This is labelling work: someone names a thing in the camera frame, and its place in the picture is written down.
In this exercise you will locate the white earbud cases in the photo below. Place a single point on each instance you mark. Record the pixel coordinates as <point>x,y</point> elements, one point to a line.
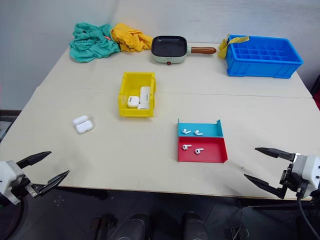
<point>145,96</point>

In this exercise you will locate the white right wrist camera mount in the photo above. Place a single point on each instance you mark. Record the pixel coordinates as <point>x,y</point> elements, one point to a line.
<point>307,167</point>

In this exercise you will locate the teal plastic tray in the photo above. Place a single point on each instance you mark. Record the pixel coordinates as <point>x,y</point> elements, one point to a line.
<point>212,130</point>

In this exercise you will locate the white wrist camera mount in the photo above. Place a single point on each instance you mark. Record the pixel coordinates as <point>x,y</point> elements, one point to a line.
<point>307,167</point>
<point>7,175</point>

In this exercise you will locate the green crumpled cloth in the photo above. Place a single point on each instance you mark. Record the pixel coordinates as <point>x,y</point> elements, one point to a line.
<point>87,47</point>

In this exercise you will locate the yellow crumpled cloth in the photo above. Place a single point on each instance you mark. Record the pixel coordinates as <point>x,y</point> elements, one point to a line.
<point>127,40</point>

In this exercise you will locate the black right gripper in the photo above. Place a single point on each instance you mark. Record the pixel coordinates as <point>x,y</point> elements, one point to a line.
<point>290,181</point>

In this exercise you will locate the white earbud case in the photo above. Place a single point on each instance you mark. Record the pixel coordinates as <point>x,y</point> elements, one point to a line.
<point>83,127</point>

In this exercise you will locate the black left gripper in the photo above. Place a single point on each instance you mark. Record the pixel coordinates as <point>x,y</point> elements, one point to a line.
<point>23,185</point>

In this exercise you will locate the mint electric frying pan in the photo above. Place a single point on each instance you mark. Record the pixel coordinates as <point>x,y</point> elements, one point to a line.
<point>168,46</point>

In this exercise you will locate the closed white charging case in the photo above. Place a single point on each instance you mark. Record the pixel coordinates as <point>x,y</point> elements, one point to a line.
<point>133,101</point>

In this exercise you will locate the yellow plastic bin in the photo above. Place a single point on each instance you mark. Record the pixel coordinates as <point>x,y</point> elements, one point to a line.
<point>135,113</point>

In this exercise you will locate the small yellow rag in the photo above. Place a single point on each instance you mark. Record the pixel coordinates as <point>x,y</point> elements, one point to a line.
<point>222,51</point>

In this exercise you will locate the red plastic tray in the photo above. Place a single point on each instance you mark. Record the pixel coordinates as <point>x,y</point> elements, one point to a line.
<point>212,153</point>

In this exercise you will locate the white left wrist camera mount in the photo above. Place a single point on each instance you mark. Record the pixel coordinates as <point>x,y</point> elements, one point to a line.
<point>7,175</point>

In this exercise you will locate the blue plastic divided crate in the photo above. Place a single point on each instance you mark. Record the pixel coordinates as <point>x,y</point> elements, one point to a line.
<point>260,67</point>

